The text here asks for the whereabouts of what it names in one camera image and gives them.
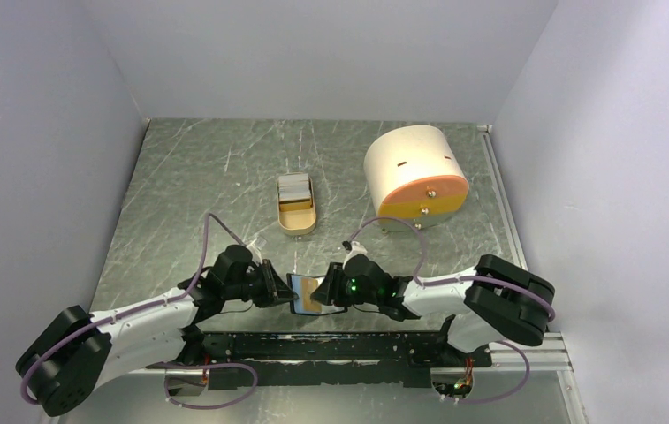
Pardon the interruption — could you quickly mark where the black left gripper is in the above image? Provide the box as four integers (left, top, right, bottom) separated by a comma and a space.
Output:
224, 258, 299, 307

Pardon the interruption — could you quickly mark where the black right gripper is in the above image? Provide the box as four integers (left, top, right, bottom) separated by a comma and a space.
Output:
310, 261, 381, 307

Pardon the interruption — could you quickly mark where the orange credit card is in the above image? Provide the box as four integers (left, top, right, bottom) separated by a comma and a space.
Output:
300, 277, 322, 314

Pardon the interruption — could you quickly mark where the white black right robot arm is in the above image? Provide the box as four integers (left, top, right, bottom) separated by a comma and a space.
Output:
306, 254, 556, 366

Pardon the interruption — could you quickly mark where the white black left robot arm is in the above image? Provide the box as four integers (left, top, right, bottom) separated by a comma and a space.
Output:
15, 245, 298, 417

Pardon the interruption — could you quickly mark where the beige oval card tray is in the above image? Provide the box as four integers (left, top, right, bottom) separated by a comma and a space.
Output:
277, 178, 317, 236

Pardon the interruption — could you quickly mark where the stack of credit cards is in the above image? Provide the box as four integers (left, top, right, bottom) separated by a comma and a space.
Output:
277, 173, 313, 203

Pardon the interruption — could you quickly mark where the cream cylindrical drawer box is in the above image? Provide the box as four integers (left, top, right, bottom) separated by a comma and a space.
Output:
363, 125, 469, 231

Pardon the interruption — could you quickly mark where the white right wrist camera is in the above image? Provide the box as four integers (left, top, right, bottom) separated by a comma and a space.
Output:
342, 240, 368, 263

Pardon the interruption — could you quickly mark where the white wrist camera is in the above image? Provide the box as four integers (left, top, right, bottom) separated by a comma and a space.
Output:
342, 240, 368, 263
247, 235, 267, 252

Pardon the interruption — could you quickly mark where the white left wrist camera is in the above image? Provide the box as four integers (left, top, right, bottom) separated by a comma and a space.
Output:
247, 235, 267, 252

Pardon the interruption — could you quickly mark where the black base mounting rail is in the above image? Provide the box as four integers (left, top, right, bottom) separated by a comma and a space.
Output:
174, 331, 492, 388

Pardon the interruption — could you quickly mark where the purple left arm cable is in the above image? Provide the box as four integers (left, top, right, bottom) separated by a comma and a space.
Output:
19, 211, 259, 411

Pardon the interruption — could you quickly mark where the aluminium extrusion rail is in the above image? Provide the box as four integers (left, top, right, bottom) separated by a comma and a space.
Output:
476, 125, 586, 423

